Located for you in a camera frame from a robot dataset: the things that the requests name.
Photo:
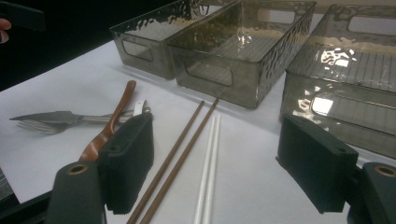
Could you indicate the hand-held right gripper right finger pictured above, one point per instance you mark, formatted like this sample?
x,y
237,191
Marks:
x,y
314,161

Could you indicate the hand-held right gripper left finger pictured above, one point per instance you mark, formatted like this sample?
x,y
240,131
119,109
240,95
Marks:
x,y
127,168

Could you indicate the brown wooden spoon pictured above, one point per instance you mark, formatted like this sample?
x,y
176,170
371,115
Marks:
x,y
93,149

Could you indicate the brown wooden chopstick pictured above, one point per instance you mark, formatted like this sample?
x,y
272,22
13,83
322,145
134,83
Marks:
x,y
166,161
181,161

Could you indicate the smoky transparent plastic bin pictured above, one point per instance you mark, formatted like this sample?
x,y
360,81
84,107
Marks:
x,y
351,118
146,34
218,87

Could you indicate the white chopstick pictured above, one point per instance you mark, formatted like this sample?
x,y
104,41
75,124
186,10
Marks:
x,y
205,174
211,174

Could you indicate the steel fork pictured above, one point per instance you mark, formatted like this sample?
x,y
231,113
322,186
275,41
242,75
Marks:
x,y
40,127

